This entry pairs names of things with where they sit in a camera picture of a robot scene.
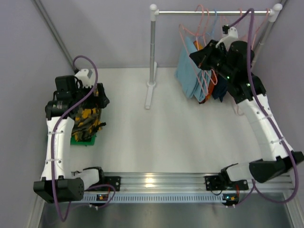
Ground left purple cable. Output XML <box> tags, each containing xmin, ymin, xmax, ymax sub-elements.
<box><xmin>51</xmin><ymin>55</ymin><xmax>116</xmax><ymax>222</ymax></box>

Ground green plastic bin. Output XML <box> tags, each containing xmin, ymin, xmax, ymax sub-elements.
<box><xmin>47</xmin><ymin>132</ymin><xmax>96</xmax><ymax>148</ymax></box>

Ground pink trousers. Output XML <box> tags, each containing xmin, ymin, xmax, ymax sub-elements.
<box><xmin>234</xmin><ymin>33</ymin><xmax>252</xmax><ymax>117</ymax></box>

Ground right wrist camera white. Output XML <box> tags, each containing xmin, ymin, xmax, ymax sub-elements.
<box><xmin>216</xmin><ymin>25</ymin><xmax>239</xmax><ymax>49</ymax></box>

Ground yellow camouflage trousers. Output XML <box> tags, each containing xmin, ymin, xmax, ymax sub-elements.
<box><xmin>70</xmin><ymin>85</ymin><xmax>107</xmax><ymax>143</ymax></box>

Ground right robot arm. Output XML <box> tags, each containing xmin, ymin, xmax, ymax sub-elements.
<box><xmin>190</xmin><ymin>40</ymin><xmax>304</xmax><ymax>183</ymax></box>

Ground purple cable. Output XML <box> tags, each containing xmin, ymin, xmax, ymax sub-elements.
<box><xmin>51</xmin><ymin>55</ymin><xmax>116</xmax><ymax>222</ymax></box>
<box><xmin>228</xmin><ymin>8</ymin><xmax>299</xmax><ymax>206</ymax></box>

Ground light blue trousers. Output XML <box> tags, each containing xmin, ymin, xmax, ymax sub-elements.
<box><xmin>175</xmin><ymin>37</ymin><xmax>211</xmax><ymax>103</ymax></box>

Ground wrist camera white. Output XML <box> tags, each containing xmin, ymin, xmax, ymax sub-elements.
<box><xmin>75</xmin><ymin>69</ymin><xmax>95</xmax><ymax>88</ymax></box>
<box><xmin>216</xmin><ymin>25</ymin><xmax>239</xmax><ymax>49</ymax></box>

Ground aluminium mounting rail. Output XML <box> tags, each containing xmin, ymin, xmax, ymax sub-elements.
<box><xmin>105</xmin><ymin>172</ymin><xmax>294</xmax><ymax>193</ymax></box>

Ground perforated cable duct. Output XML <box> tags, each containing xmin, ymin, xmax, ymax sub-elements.
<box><xmin>81</xmin><ymin>193</ymin><xmax>236</xmax><ymax>203</ymax></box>

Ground blue wire hanger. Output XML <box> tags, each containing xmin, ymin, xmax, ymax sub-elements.
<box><xmin>206</xmin><ymin>9</ymin><xmax>219</xmax><ymax>39</ymax></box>

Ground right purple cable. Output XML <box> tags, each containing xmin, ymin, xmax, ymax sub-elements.
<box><xmin>228</xmin><ymin>8</ymin><xmax>299</xmax><ymax>206</ymax></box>

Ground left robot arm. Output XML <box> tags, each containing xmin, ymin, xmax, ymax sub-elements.
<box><xmin>33</xmin><ymin>72</ymin><xmax>109</xmax><ymax>203</ymax></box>

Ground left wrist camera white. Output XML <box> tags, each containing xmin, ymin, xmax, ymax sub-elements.
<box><xmin>75</xmin><ymin>69</ymin><xmax>95</xmax><ymax>88</ymax></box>

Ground orange camouflage trousers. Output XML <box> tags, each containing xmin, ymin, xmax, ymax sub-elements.
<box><xmin>192</xmin><ymin>40</ymin><xmax>217</xmax><ymax>104</ymax></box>

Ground navy blue trousers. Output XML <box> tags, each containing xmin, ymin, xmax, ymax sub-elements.
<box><xmin>212</xmin><ymin>76</ymin><xmax>228</xmax><ymax>102</ymax></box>

